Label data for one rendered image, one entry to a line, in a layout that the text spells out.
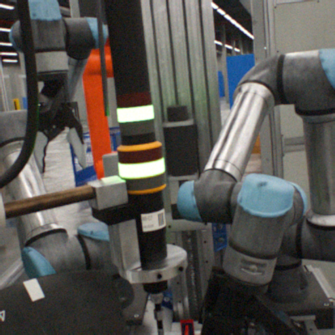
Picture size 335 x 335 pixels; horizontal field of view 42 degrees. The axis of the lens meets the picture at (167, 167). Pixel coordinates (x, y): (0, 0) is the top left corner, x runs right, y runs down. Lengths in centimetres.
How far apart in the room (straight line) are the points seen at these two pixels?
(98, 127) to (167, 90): 326
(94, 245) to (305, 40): 149
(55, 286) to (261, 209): 30
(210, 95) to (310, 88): 38
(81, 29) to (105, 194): 74
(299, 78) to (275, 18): 127
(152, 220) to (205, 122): 89
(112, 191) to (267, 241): 30
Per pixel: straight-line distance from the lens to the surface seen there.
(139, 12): 42
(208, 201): 77
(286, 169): 229
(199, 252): 131
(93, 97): 448
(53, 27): 97
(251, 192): 63
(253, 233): 64
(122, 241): 41
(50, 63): 96
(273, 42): 224
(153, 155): 41
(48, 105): 90
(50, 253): 118
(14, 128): 133
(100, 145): 457
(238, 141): 87
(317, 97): 101
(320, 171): 108
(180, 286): 134
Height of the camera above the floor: 163
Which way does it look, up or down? 10 degrees down
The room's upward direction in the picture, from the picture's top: 6 degrees counter-clockwise
